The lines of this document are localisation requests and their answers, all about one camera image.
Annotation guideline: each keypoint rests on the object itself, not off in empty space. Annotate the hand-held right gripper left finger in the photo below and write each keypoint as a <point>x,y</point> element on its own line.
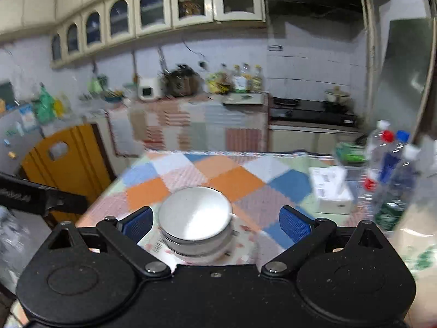
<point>140,224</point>

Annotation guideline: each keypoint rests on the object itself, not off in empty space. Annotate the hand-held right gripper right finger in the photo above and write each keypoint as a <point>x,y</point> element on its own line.
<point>293,226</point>

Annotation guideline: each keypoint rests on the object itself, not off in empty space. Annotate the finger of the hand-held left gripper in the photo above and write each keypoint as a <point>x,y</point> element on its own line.
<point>68,204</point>

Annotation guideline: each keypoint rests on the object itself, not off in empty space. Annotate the rabbit print white plate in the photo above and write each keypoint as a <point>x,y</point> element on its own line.
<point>244,246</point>

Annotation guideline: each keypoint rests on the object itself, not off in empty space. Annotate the yellow wooden chair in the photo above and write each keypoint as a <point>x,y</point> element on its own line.
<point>68,167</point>

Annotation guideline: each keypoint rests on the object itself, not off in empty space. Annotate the white tissue box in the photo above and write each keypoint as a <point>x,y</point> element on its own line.
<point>333,191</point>

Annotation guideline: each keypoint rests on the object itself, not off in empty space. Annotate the patchwork checkered tablecloth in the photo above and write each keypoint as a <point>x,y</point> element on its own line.
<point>239,181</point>

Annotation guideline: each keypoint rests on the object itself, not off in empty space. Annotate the cream lower cabinet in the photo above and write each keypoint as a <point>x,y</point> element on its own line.
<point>307,140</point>

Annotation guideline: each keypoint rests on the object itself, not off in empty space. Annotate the green plastic bag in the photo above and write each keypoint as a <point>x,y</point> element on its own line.
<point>44,106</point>

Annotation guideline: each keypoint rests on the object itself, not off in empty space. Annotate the red cap water bottle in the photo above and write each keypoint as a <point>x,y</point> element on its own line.
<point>375,157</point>

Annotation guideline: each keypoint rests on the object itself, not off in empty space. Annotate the white cap water bottle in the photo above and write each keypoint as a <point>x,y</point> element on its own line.
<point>396,194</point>

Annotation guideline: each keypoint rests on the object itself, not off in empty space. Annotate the striped patchwork counter cloth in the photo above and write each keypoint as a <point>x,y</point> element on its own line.
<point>191,126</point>

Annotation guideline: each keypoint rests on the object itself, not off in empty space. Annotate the black gas stove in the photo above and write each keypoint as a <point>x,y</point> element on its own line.
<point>310,112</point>

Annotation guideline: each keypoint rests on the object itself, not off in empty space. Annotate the blue cap water bottle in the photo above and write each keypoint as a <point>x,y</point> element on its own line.
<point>392,160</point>

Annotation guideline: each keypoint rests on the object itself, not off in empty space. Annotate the white plastic bag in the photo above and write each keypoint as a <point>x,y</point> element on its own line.
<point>423,256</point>

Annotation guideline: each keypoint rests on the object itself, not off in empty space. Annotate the white rice cooker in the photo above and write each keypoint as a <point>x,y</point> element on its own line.
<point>149,88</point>

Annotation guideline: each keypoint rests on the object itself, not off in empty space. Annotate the white cutting board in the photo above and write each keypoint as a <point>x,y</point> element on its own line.
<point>243,99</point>

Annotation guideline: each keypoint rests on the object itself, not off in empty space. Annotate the cooking pot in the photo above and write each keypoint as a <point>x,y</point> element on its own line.
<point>337,96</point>

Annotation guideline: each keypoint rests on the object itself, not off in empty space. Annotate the dark pressure cooker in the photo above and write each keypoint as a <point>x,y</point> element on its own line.
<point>181,82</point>

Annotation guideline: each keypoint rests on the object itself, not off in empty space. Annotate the yellow liquid bottle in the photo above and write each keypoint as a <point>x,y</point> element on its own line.
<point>256,78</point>

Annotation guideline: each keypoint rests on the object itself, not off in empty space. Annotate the green label bottle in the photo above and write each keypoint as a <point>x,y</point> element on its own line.
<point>240,78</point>

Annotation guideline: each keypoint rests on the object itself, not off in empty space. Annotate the yellow green snack packet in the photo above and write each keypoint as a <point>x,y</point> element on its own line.
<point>216,83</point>

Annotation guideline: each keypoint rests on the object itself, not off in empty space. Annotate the dark label oil bottle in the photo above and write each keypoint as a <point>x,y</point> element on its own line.
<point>226,77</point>

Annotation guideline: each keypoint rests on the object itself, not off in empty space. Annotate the steel refrigerator door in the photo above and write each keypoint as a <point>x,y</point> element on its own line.
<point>403,75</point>

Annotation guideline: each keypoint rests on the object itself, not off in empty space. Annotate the cream wall cabinets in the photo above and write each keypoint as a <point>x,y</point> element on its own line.
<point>153,10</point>

